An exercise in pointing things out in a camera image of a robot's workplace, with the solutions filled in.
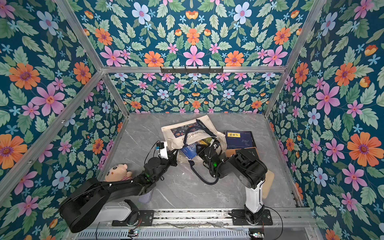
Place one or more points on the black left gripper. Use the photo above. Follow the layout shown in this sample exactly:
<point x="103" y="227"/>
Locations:
<point x="172" y="158"/>

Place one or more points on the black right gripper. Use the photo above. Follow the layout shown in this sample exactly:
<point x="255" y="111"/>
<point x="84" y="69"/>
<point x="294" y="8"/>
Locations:
<point x="205" y="154"/>

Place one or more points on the brown cover book barcode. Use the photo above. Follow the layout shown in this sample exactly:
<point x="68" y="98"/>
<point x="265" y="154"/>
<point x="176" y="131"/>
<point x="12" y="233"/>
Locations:
<point x="231" y="152"/>

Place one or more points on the blue cover book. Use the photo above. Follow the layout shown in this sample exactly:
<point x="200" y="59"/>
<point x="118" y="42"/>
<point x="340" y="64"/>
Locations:
<point x="191" y="151"/>

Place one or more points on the navy book yellow label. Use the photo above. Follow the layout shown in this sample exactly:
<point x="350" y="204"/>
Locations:
<point x="240" y="139"/>

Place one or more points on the cream canvas tote bag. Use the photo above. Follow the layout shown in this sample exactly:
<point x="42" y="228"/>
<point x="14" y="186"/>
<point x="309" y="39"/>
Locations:
<point x="201" y="131"/>

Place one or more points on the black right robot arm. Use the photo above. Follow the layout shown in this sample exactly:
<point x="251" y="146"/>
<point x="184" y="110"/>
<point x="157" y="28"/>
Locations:
<point x="246" y="166"/>

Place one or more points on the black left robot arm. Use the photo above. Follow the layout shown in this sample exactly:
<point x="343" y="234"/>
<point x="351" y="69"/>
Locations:
<point x="88" y="203"/>

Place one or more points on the purple pouch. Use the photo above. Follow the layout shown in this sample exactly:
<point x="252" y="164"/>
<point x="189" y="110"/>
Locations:
<point x="146" y="198"/>

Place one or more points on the plush doll toy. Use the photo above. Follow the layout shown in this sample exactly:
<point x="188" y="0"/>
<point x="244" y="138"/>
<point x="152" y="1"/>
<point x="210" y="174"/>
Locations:
<point x="118" y="173"/>

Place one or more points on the beige pouch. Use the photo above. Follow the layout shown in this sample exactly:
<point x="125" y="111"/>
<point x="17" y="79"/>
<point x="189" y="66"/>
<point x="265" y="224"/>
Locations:
<point x="267" y="185"/>

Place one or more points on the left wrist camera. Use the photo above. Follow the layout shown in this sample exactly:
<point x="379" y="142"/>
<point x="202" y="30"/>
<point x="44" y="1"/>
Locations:
<point x="162" y="148"/>

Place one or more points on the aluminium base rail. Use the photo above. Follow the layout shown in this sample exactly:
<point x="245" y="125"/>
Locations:
<point x="208" y="224"/>

